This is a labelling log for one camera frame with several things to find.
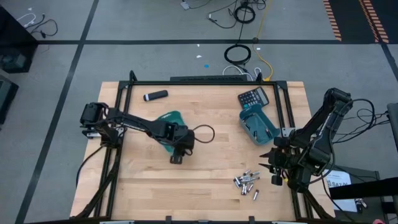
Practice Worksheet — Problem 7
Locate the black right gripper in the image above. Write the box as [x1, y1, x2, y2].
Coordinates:
[258, 136, 293, 187]

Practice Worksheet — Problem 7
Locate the white cable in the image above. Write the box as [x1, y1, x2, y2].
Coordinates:
[222, 64, 262, 82]
[16, 12, 38, 29]

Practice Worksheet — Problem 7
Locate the thin black cable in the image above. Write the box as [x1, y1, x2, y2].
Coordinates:
[25, 14, 59, 40]

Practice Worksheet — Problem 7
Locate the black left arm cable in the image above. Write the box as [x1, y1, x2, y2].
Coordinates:
[192, 124, 216, 144]

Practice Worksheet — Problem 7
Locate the black aluminium table frame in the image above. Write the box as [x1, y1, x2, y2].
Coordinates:
[70, 70, 335, 223]

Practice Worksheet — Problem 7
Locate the blue-teal plastic bin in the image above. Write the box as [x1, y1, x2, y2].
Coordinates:
[238, 103, 281, 146]

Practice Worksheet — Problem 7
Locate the black cable with plug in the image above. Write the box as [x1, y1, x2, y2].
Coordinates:
[207, 8, 238, 30]

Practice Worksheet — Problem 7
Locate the green-teal plastic bin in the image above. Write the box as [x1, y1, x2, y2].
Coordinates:
[156, 110, 189, 154]

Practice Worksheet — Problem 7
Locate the black mat with orange stripes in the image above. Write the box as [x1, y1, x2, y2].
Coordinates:
[322, 0, 364, 43]
[359, 0, 398, 44]

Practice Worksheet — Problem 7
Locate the yellow cable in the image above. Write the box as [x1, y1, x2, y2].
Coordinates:
[252, 0, 274, 82]

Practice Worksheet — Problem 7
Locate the white paper sheet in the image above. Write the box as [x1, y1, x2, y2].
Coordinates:
[325, 169, 358, 213]

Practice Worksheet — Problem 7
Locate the coiled black cable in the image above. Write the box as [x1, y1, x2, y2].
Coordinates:
[233, 4, 257, 25]
[224, 44, 252, 65]

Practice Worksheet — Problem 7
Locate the black box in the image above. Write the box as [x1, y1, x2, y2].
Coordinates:
[0, 74, 19, 125]

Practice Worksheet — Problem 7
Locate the black shelf board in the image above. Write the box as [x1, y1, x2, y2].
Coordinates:
[328, 177, 398, 200]

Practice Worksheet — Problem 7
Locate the black cable bundle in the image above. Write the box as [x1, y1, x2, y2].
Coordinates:
[331, 98, 391, 170]

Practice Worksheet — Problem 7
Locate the black desk calculator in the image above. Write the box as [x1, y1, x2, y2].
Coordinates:
[238, 86, 270, 110]

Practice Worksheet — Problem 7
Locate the black cabinet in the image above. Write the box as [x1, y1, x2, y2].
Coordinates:
[0, 6, 39, 74]

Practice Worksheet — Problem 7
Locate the black marker with white band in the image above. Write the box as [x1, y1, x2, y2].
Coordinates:
[143, 90, 169, 102]

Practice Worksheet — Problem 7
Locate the grey post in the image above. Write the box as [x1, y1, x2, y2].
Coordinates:
[387, 103, 398, 153]

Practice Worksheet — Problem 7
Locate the black power cable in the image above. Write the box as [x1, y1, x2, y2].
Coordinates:
[75, 144, 105, 188]

